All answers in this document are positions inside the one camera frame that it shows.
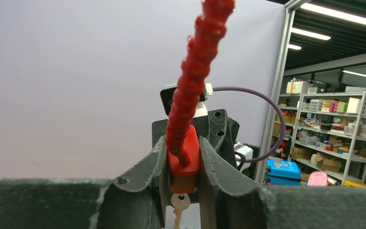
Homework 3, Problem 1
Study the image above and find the grey metal storage shelf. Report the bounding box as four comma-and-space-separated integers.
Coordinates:
279, 91, 366, 185

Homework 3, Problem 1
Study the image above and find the blue toy suitcase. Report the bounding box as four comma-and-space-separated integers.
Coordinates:
266, 158, 301, 186

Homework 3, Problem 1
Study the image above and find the thin red wire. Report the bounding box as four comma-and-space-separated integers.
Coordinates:
165, 0, 236, 229

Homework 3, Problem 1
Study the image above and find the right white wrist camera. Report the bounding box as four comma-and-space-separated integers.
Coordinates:
160, 83, 214, 118

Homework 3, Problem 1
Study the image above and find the pink toy suitcase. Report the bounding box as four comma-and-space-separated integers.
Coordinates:
307, 171, 328, 187

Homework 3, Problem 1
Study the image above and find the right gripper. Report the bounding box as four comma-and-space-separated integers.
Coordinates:
152, 109, 241, 177

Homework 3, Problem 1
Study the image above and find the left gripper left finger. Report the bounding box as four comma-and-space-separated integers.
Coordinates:
0, 137, 168, 229

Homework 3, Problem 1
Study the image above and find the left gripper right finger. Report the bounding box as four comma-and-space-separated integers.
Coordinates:
199, 137, 366, 229

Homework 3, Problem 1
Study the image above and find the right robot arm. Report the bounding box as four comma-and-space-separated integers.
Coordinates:
192, 109, 260, 179

